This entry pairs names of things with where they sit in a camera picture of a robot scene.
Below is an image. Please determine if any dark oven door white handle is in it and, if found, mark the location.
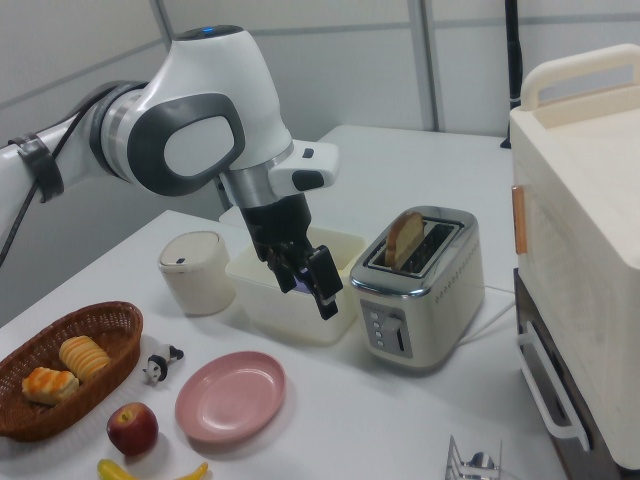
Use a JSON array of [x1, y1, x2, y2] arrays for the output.
[[513, 267, 594, 453]]

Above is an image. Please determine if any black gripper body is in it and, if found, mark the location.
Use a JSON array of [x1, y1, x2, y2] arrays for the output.
[[238, 194, 321, 267]]

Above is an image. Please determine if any cream and chrome toaster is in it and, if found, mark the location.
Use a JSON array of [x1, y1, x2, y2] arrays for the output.
[[348, 205, 486, 376]]

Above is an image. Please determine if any metal wire rack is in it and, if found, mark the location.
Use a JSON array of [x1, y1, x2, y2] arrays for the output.
[[445, 434, 504, 480]]

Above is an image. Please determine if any black velcro strap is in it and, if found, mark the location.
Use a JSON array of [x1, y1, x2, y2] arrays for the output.
[[8, 132, 65, 204]]

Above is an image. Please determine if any red apple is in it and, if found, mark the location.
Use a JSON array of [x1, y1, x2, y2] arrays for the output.
[[106, 402, 160, 457]]

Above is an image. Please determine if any toasted bread slice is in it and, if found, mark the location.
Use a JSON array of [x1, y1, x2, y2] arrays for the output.
[[384, 210, 426, 273]]

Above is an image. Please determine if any orange glazed square bread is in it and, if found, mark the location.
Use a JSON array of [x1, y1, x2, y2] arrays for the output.
[[21, 366, 81, 407]]

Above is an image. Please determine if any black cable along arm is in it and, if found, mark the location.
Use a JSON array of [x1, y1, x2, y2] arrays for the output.
[[0, 82, 132, 266]]

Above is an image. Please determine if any black pole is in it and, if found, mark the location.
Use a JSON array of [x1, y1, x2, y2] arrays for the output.
[[503, 0, 525, 109]]

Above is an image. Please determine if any pink plate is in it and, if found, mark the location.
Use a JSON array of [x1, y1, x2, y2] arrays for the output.
[[174, 350, 287, 443]]

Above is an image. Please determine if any white toaster power cable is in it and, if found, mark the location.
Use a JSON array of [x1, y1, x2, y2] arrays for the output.
[[462, 283, 517, 344]]

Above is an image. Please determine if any ridged yellow bread roll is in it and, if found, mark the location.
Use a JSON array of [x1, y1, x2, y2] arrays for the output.
[[58, 335, 112, 383]]

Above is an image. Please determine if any yellow toy banana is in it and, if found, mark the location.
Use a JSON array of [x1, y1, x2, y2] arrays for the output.
[[96, 458, 209, 480]]

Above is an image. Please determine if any brown wicker basket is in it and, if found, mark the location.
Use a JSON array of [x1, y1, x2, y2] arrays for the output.
[[0, 300, 145, 443]]

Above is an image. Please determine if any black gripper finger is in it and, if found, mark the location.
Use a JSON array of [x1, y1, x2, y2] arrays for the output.
[[266, 246, 302, 295], [304, 245, 346, 320]]

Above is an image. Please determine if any orange cabinet door tab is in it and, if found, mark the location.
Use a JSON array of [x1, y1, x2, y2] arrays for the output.
[[510, 184, 529, 257]]

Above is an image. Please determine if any cream plastic bin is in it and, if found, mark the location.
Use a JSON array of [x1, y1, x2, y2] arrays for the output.
[[224, 226, 367, 347]]

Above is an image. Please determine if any cream oven appliance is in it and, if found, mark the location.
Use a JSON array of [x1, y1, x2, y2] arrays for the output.
[[508, 43, 640, 472]]

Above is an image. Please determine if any small cream trash can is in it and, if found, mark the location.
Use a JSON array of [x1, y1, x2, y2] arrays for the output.
[[158, 230, 237, 316]]

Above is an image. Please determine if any panda figurine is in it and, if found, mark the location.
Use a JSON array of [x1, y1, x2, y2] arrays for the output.
[[142, 344, 185, 387]]

